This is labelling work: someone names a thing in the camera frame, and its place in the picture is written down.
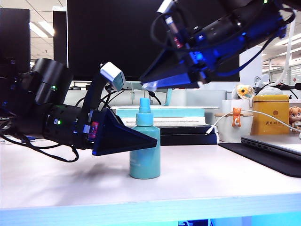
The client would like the orange haired anime figure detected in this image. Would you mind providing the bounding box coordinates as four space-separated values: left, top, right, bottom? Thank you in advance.
288 106 301 135

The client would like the black monitor with dark bezel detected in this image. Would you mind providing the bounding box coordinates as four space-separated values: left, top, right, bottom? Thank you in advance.
0 8 31 73

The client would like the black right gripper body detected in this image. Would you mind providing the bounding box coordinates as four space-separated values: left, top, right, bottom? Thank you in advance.
173 30 227 82

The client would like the large black AOC monitor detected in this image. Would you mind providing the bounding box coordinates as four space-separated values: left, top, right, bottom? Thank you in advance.
67 0 241 83

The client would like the teal book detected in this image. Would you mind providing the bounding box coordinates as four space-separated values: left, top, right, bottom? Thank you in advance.
116 108 206 119

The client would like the black desk mat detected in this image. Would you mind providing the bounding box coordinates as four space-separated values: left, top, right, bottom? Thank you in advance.
218 142 301 178

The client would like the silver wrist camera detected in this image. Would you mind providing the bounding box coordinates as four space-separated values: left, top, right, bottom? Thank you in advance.
99 61 126 92
157 0 175 14

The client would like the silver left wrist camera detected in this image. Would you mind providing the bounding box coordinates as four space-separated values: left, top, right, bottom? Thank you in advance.
99 61 126 92

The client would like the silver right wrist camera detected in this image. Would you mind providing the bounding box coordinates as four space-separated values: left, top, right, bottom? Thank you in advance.
157 0 175 14

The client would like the black right camera bracket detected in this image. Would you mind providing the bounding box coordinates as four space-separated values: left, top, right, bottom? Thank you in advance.
164 0 196 36

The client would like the yellow tin box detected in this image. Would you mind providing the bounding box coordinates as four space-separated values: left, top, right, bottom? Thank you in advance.
252 94 290 136

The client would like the orange cat cable holder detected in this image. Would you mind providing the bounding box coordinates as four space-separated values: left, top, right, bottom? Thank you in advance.
232 107 243 128

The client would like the white USB cable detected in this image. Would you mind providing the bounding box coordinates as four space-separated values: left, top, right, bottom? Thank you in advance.
205 109 301 139

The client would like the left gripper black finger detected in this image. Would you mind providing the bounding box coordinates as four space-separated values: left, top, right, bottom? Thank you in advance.
91 107 158 157

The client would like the black camera bracket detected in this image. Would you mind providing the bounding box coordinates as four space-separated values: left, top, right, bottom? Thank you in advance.
164 0 196 36
81 72 111 114

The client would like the sunflower plush toy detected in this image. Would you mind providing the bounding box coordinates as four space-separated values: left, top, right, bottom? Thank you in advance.
232 84 255 101

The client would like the black left camera bracket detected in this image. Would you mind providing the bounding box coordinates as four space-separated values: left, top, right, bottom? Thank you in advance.
81 72 111 114

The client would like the white box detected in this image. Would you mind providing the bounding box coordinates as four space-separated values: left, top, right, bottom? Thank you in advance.
222 99 253 114

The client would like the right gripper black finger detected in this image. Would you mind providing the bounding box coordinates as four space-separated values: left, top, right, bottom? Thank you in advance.
140 48 189 83
141 70 209 90

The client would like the white gooseneck lamp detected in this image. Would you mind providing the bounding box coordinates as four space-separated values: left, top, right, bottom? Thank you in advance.
270 22 297 88

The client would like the narrow black monitor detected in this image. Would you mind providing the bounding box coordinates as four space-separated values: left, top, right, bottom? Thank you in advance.
53 7 69 69

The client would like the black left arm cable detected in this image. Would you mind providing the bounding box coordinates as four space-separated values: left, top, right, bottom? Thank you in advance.
0 133 80 163

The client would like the white book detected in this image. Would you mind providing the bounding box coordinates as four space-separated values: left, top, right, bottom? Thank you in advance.
124 117 206 128

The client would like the grey laptop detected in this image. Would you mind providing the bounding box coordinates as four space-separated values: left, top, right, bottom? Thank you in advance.
240 134 301 156

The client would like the black monitor cable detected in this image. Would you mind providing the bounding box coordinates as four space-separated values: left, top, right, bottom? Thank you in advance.
147 89 163 106

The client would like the white partition panel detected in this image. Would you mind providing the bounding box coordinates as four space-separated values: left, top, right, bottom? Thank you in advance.
239 46 263 89

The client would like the black looped cable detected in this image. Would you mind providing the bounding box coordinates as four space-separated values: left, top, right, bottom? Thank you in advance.
101 89 125 110
74 96 87 109

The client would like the translucent sprayer lid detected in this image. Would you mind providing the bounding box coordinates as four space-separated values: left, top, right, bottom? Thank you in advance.
139 97 150 114

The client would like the teal spray bottle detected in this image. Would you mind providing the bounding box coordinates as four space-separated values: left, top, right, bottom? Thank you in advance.
129 97 161 180

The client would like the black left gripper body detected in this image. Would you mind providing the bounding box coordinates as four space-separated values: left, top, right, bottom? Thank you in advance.
73 109 104 151

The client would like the teal white monitor stand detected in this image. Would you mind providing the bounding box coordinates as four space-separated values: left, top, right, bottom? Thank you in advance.
110 81 219 111

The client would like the white round cup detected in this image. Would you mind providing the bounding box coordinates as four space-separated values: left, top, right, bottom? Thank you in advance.
214 113 254 144

